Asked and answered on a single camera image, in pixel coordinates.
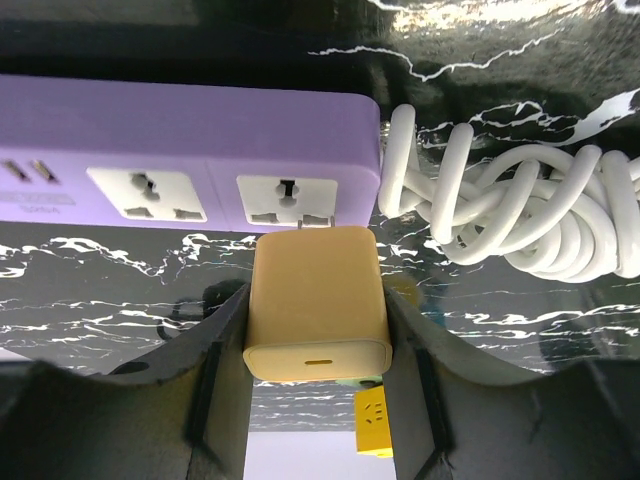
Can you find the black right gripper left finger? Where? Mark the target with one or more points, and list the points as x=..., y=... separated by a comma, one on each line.
x=180, y=411

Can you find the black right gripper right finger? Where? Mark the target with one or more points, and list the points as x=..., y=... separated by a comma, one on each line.
x=457, y=412

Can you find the yellow cube plug adapter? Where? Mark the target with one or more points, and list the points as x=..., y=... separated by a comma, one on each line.
x=372, y=429

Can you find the small orange plug adapter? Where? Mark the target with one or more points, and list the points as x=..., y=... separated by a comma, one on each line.
x=317, y=309

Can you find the purple power strip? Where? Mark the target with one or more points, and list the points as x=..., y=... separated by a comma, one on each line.
x=169, y=156

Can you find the green power strip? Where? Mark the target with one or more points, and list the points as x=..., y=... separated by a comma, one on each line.
x=362, y=383

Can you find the black marbled table mat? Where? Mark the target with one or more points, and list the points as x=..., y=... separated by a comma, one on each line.
x=468, y=93

